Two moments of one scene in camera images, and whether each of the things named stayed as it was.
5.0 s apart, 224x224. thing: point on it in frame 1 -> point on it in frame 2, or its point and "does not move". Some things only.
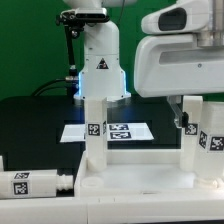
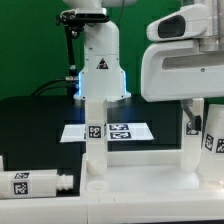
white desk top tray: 144,172 does not move
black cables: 49,85 does not move
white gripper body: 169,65 does not move
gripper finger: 182,117 -> 195,123
